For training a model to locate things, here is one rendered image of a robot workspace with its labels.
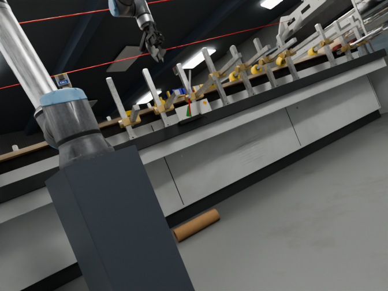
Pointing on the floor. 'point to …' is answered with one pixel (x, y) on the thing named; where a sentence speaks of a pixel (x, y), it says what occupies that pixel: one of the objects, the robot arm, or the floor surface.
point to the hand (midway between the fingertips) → (159, 60)
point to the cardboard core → (196, 224)
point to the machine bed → (189, 168)
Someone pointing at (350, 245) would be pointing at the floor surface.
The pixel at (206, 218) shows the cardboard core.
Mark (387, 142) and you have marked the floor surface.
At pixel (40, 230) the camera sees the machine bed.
